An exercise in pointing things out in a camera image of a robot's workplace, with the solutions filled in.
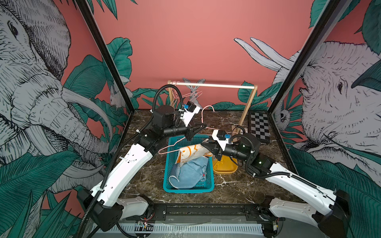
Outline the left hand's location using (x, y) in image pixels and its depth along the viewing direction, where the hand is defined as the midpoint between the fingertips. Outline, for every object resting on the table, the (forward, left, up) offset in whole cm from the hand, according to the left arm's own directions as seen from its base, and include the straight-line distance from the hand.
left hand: (205, 123), depth 62 cm
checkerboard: (+25, -45, -36) cm, 63 cm away
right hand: (-5, +1, -5) cm, 7 cm away
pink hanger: (+52, +4, -25) cm, 58 cm away
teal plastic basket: (-6, +13, -6) cm, 16 cm away
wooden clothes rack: (+17, -25, -7) cm, 30 cm away
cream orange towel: (-6, +7, -14) cm, 17 cm away
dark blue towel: (-9, +9, -36) cm, 38 cm away
